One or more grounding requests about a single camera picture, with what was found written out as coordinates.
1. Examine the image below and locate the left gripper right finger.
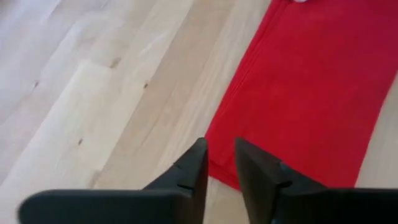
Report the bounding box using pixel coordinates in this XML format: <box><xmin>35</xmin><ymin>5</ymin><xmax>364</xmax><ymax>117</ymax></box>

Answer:
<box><xmin>234</xmin><ymin>138</ymin><xmax>398</xmax><ymax>224</ymax></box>

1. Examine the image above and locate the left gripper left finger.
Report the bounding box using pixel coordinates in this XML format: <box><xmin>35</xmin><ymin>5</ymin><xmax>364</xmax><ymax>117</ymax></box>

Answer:
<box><xmin>17</xmin><ymin>138</ymin><xmax>208</xmax><ymax>224</ymax></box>

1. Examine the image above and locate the red cloth napkin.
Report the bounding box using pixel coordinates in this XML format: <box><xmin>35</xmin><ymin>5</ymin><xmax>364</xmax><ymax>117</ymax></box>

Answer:
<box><xmin>203</xmin><ymin>0</ymin><xmax>398</xmax><ymax>191</ymax></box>

